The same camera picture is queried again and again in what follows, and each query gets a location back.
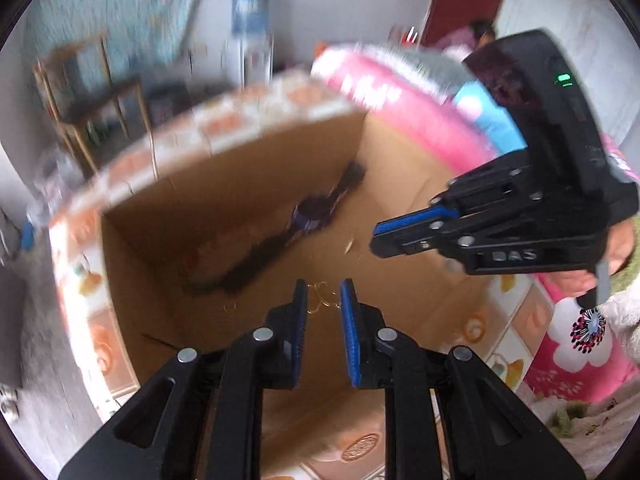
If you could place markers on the small blue cloth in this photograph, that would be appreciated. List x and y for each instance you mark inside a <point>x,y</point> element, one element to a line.
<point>28,235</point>

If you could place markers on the grey fleece blanket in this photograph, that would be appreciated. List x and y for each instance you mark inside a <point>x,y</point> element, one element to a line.
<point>425,67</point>

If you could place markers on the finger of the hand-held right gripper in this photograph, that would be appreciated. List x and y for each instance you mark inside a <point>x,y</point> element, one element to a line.
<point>400,249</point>
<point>410,220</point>

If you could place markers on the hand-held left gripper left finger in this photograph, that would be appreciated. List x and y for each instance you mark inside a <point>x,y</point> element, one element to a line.
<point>300,332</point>

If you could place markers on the green and white fleece clothing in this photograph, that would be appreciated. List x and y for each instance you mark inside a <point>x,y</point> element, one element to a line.
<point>595,425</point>

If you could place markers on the white plastic bag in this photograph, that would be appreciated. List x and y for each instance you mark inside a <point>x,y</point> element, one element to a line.
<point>55,180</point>

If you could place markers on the brown cardboard box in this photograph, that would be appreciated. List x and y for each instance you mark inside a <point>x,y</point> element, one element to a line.
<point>250,200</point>

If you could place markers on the white wardrobe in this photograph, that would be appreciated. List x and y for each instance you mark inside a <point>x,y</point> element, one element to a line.
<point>590,35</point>

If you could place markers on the teal floral cloth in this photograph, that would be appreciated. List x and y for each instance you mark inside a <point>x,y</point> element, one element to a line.
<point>125,0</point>

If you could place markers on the person's right hand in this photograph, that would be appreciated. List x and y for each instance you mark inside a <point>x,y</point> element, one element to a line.
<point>625,245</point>

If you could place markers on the wooden chair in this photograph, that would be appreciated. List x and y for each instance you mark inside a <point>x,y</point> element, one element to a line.
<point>100,102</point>

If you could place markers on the dark cabinet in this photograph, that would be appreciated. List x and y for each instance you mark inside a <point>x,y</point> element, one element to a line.
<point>10,330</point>

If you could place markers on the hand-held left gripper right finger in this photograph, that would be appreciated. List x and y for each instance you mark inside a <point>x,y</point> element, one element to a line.
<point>350,332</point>

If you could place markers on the tile and leaf print tablecloth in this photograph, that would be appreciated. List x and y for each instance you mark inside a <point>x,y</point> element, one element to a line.
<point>235,125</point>

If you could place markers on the white water dispenser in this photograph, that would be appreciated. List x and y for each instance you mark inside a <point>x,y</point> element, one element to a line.
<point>247,62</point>

